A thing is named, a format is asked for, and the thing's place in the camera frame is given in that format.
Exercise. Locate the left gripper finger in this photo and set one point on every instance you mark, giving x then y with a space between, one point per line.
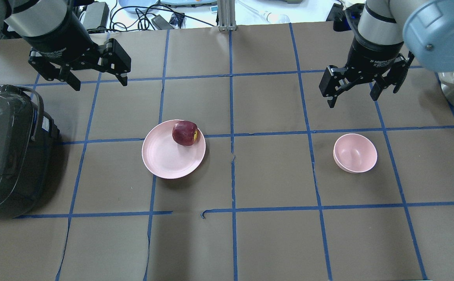
49 72
116 61

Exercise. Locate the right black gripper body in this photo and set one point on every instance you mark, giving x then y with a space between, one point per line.
372 57

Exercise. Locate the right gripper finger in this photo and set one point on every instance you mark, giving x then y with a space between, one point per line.
395 76
333 84

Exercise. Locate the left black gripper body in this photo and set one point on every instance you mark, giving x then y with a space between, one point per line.
60 40

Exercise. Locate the red apple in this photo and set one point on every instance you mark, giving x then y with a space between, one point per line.
185 133

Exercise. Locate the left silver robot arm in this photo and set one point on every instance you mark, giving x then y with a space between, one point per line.
11 12

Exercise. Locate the blue plate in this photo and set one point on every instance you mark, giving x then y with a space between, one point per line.
130 6

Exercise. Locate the pink bowl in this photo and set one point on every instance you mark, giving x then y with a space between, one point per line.
354 153

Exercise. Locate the pink plate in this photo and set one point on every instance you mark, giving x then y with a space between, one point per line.
165 158

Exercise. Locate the black power adapter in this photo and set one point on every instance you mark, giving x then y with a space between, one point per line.
96 16

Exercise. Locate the dark grey rice cooker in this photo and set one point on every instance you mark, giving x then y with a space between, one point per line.
27 135

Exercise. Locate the aluminium frame post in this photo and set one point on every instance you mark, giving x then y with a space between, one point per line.
226 15

